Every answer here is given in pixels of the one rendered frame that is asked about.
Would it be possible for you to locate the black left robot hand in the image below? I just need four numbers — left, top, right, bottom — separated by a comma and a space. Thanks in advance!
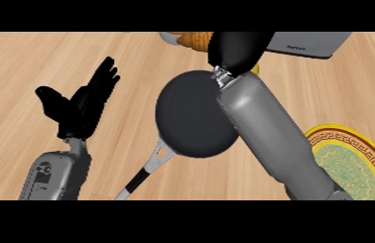
34, 56, 121, 141

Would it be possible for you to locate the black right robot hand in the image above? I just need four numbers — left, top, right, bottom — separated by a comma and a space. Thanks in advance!
206, 31, 277, 78

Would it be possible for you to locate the dark grey frying pan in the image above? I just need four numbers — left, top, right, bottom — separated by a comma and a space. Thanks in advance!
113, 69, 242, 201

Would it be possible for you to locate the yellow patterned plate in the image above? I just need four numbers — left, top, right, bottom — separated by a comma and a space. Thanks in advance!
302, 123, 375, 201

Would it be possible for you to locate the cupcake with orange wrapper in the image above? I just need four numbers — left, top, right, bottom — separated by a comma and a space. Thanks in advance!
158, 31, 215, 54

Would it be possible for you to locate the grey flat appliance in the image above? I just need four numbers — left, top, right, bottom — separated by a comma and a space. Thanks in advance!
265, 31, 354, 61

